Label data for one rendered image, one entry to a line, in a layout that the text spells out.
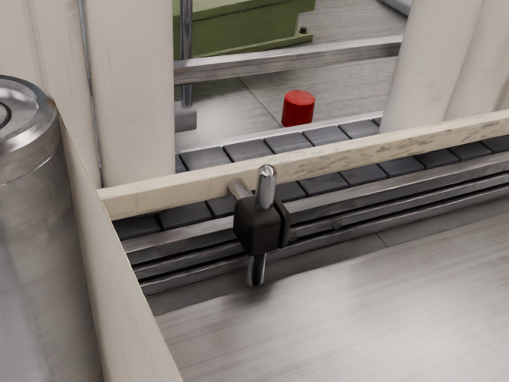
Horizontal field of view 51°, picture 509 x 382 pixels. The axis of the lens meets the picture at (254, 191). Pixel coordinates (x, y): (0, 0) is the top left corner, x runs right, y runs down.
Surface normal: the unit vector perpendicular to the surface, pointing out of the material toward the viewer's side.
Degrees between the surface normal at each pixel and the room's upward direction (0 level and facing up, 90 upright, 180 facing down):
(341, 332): 0
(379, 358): 0
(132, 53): 90
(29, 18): 90
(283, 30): 90
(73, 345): 90
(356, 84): 0
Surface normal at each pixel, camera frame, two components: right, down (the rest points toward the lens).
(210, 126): 0.07, -0.78
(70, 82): 0.85, 0.38
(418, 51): -0.73, 0.38
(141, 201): 0.41, 0.59
